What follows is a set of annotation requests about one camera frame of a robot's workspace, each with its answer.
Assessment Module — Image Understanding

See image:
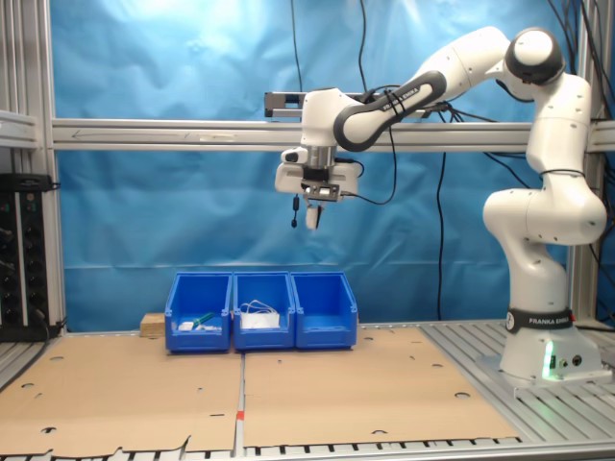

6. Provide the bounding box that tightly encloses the blue bin with cotton packet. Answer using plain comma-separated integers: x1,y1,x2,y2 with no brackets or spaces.
290,272,359,351

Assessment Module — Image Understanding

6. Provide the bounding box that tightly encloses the grey box-shaped device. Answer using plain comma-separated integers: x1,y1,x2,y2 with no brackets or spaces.
263,90,448,120

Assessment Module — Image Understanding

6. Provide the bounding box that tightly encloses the stack of white face masks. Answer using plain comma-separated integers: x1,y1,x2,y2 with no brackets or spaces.
238,300,283,331

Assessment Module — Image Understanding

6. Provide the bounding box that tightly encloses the blue bin with masks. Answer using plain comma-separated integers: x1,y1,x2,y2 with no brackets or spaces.
232,272,295,352

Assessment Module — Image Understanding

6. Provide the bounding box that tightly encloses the blue bin with syringe packets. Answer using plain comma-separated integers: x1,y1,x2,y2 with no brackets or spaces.
164,272,234,354

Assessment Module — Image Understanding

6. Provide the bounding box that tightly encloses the cork board block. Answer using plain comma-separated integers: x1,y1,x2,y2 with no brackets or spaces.
140,312,169,337

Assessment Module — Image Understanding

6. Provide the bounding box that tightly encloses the black adapter box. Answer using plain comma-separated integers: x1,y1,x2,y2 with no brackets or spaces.
0,173,54,192

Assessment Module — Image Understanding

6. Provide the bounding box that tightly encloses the black power strip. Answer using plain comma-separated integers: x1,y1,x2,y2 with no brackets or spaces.
0,189,20,328
21,189,49,328

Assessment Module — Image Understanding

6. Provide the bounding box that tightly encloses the short aluminium side beam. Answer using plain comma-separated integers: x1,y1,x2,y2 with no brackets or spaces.
0,109,39,148

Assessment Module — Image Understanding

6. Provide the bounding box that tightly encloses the wrist camera with metal bracket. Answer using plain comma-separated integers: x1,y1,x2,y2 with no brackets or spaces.
300,167,342,203

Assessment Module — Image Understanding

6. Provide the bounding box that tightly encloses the black camera cable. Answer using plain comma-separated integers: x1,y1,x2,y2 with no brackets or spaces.
335,0,403,206

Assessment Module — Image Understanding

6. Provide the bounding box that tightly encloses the long black hanging cable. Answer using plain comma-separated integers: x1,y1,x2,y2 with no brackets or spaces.
434,103,462,321

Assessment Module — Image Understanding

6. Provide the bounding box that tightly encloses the thin black hanging cable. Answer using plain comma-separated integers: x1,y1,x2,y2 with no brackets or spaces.
289,0,305,92

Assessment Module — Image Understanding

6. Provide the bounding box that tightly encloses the aluminium horizontal frame beam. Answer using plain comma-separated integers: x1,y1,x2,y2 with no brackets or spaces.
50,117,534,154

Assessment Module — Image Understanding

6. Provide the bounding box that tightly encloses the aluminium frame post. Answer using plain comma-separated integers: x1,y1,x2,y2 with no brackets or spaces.
12,0,67,332
569,0,615,323

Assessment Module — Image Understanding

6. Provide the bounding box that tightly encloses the black cable bundle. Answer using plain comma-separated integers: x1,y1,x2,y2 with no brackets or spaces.
547,0,615,337

